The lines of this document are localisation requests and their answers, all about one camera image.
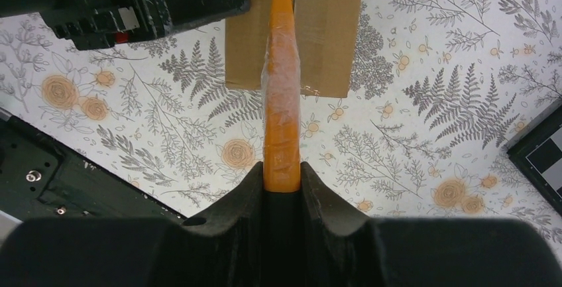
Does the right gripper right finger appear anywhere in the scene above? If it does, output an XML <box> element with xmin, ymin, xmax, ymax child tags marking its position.
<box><xmin>301</xmin><ymin>162</ymin><xmax>561</xmax><ymax>286</ymax></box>

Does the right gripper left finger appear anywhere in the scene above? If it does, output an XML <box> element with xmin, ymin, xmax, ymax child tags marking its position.
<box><xmin>1</xmin><ymin>163</ymin><xmax>263</xmax><ymax>286</ymax></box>

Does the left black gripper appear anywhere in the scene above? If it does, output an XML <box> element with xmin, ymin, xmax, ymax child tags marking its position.
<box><xmin>1</xmin><ymin>0</ymin><xmax>172</xmax><ymax>50</ymax></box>

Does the orange black utility knife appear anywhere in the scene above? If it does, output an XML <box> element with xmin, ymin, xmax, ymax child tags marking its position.
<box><xmin>261</xmin><ymin>0</ymin><xmax>302</xmax><ymax>286</ymax></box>

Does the brown cardboard express box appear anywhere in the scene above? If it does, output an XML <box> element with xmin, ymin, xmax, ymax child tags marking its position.
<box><xmin>225</xmin><ymin>0</ymin><xmax>361</xmax><ymax>98</ymax></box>

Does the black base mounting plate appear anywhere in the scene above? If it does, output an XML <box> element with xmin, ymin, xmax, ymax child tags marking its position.
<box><xmin>1</xmin><ymin>110</ymin><xmax>186</xmax><ymax>223</ymax></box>

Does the floral patterned table mat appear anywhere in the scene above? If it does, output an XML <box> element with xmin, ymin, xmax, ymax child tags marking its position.
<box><xmin>1</xmin><ymin>0</ymin><xmax>561</xmax><ymax>253</ymax></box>

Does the black white chessboard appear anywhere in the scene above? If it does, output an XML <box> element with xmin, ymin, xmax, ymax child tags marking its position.
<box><xmin>506</xmin><ymin>99</ymin><xmax>561</xmax><ymax>214</ymax></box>

